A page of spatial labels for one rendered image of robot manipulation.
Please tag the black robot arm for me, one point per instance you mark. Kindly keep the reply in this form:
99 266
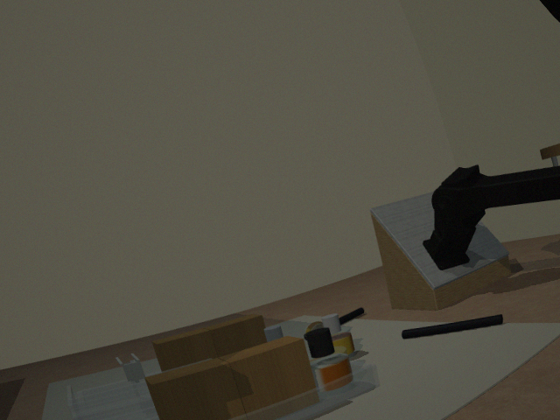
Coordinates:
461 200

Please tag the black cylindrical rod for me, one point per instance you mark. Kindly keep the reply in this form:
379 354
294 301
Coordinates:
351 315
453 327

